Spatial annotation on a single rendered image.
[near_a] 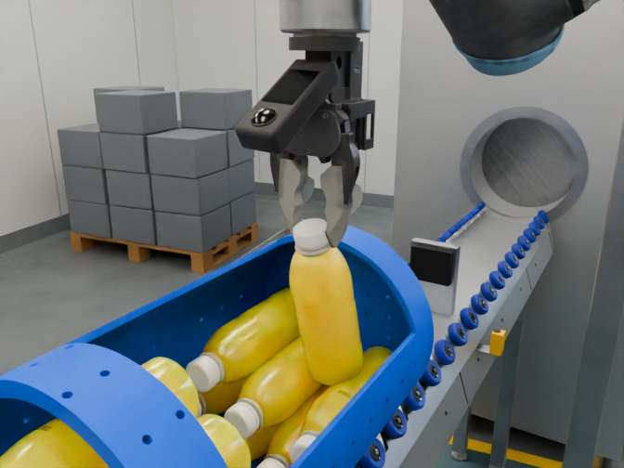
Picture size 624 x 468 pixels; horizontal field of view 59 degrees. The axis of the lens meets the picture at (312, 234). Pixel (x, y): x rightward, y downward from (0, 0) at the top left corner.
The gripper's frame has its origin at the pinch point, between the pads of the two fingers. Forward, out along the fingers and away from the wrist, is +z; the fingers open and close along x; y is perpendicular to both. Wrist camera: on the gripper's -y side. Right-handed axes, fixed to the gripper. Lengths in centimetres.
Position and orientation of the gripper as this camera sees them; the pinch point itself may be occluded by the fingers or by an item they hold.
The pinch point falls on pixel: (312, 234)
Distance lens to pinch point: 59.3
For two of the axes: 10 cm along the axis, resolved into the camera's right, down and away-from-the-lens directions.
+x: -8.5, -1.7, 4.9
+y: 5.2, -2.7, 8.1
